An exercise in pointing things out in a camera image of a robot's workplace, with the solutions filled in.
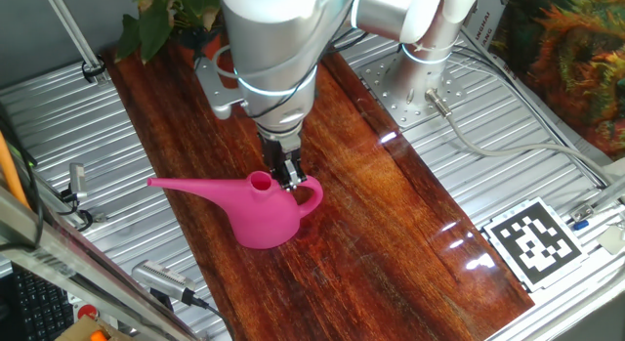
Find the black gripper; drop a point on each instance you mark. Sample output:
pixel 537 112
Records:
pixel 280 148

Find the pink plastic watering can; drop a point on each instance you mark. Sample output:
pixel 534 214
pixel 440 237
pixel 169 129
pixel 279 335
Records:
pixel 263 219

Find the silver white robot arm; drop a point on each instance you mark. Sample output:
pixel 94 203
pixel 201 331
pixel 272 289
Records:
pixel 273 48

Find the potted green leafy plant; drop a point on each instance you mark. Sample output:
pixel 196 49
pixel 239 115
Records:
pixel 154 28

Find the glossy wood grain board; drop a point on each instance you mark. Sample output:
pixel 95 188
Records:
pixel 366 209

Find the grey box with red button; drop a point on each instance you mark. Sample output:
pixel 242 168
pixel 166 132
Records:
pixel 87 311

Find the white printed carton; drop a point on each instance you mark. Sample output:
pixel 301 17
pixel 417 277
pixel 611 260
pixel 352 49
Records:
pixel 483 23

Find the small orange object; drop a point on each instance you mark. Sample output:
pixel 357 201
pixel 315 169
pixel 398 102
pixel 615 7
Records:
pixel 97 336

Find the black white fiducial marker board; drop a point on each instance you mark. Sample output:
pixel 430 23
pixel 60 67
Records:
pixel 532 243

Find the aluminium profile strut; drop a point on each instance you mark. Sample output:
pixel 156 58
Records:
pixel 610 194
pixel 73 33

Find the brown cardboard box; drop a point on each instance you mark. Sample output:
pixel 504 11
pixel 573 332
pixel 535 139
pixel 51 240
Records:
pixel 80 331

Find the orange pole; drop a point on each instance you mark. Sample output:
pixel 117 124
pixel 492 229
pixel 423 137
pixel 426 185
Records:
pixel 9 170

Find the black keyboard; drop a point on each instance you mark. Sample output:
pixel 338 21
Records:
pixel 41 307

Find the small blue object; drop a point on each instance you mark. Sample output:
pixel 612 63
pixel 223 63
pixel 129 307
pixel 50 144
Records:
pixel 580 225

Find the colourful painted poster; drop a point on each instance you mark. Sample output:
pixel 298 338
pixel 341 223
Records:
pixel 571 53

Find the small white plate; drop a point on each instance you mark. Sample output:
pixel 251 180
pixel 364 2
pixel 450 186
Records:
pixel 612 239

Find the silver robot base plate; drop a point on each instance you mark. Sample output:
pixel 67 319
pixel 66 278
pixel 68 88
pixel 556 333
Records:
pixel 386 94

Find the silver ribbed depth camera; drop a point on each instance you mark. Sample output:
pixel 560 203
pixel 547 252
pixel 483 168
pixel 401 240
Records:
pixel 161 278

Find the small silver camera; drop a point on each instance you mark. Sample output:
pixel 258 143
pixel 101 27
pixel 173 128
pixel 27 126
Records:
pixel 77 180

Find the small metal corner bracket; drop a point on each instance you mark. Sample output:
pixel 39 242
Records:
pixel 581 212

